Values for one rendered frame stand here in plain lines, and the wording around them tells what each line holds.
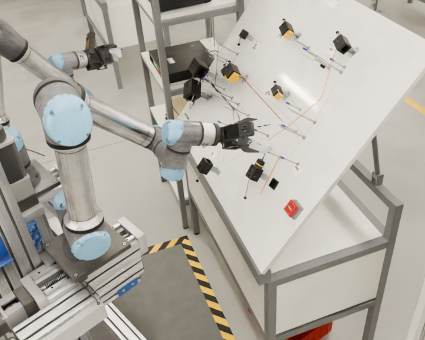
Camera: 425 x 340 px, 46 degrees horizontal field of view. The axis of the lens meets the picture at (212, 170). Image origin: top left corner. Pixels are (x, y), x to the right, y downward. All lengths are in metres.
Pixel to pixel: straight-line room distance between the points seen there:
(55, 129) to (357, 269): 1.49
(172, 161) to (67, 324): 0.62
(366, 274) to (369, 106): 0.83
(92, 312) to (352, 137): 1.06
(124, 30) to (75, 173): 3.68
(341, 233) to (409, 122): 2.42
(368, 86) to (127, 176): 2.46
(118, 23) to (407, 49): 3.49
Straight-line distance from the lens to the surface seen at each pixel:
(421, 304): 1.91
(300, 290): 2.21
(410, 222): 3.58
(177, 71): 2.85
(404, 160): 4.10
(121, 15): 4.94
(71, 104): 1.28
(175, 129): 1.46
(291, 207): 1.90
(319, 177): 1.90
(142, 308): 3.05
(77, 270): 1.73
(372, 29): 2.02
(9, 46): 1.91
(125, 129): 1.53
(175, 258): 3.26
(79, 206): 1.46
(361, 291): 2.45
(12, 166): 1.77
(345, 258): 2.19
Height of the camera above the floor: 2.40
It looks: 38 degrees down
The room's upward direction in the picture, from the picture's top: 5 degrees counter-clockwise
